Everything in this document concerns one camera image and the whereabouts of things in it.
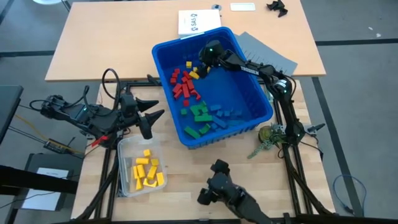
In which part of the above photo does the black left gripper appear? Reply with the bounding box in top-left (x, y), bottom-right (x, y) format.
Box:
top-left (116, 98), bottom-right (165, 140)

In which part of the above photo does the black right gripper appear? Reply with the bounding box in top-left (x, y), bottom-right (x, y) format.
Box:
top-left (198, 57), bottom-right (218, 79)

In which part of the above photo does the clear plastic block container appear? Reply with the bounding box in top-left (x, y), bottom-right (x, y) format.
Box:
top-left (117, 134), bottom-right (169, 198)

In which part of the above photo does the large blue plastic bin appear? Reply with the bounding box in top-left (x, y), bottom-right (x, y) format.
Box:
top-left (151, 26), bottom-right (274, 149)

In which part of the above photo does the long grey slotted divider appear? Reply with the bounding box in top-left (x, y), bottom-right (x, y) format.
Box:
top-left (235, 30), bottom-right (299, 77)

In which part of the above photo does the potted succulent plant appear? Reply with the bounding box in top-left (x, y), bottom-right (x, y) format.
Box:
top-left (247, 123), bottom-right (287, 160)

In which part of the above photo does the grey arm base clamp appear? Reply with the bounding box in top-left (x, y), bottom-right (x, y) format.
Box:
top-left (303, 123), bottom-right (326, 135)

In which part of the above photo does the white printed paper sheet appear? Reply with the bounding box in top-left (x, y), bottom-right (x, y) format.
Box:
top-left (177, 9), bottom-right (222, 35)

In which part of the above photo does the white rectangular pad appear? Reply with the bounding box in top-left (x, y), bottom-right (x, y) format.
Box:
top-left (229, 2), bottom-right (256, 12)

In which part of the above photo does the black hex key holder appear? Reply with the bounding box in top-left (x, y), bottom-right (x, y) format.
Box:
top-left (116, 155), bottom-right (133, 198)

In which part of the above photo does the black circuit board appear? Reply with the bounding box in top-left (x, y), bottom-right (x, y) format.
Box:
top-left (42, 136), bottom-right (77, 156)

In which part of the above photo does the black plastic gripper part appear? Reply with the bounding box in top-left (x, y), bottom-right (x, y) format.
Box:
top-left (266, 0), bottom-right (289, 18)

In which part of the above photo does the black flat case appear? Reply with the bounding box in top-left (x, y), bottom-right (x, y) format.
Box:
top-left (12, 152), bottom-right (78, 212)

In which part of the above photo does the black beam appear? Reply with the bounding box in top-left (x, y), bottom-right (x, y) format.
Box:
top-left (0, 164), bottom-right (79, 195)

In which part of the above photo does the plain white paper sheet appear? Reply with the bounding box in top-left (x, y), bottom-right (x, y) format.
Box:
top-left (21, 167), bottom-right (70, 212)

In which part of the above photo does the black side table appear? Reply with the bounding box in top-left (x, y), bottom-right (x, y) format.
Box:
top-left (0, 85), bottom-right (24, 146)

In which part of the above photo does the white round object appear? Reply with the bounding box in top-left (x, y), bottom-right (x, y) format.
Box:
top-left (32, 0), bottom-right (63, 6)

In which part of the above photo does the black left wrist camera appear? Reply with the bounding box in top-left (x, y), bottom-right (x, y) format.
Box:
top-left (120, 94), bottom-right (138, 114)

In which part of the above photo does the black left camera cable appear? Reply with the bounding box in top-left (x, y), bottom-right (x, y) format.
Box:
top-left (82, 68), bottom-right (122, 116)

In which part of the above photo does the red cable tie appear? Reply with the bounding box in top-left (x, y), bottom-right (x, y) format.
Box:
top-left (91, 135), bottom-right (109, 147)

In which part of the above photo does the blue coiled cable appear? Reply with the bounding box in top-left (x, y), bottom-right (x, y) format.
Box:
top-left (332, 174), bottom-right (368, 216)

